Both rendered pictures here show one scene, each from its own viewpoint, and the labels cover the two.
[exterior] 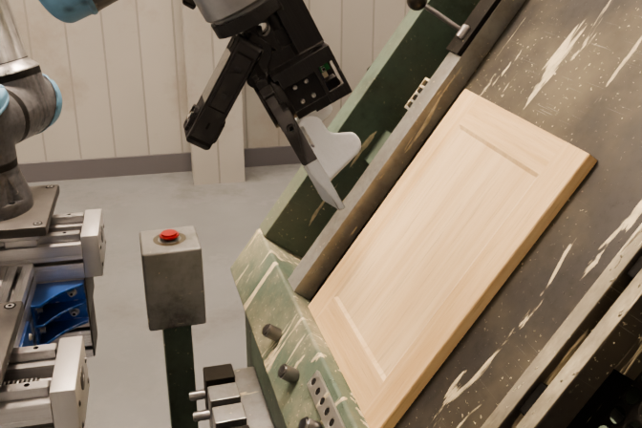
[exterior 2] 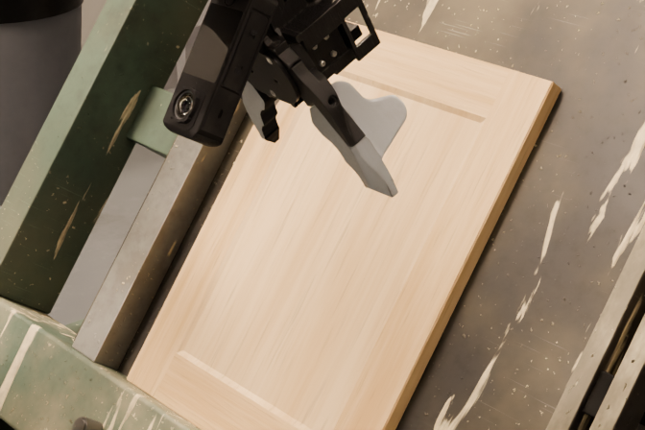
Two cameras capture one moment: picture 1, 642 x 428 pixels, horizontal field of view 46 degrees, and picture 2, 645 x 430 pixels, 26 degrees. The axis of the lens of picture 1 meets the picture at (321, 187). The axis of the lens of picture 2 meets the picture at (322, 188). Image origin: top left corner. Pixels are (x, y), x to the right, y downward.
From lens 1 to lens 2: 0.48 m
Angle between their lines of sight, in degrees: 24
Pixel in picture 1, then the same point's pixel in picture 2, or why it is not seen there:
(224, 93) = (237, 66)
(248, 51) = (265, 6)
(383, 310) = (283, 350)
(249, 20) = not seen: outside the picture
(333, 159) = (379, 132)
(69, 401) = not seen: outside the picture
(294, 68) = (321, 21)
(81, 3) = not seen: outside the picture
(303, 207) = (43, 231)
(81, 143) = not seen: outside the picture
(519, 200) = (464, 156)
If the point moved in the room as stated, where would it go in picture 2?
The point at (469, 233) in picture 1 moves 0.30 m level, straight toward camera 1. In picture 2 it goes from (397, 214) to (496, 347)
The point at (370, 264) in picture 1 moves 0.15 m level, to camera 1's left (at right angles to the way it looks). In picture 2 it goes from (228, 290) to (101, 317)
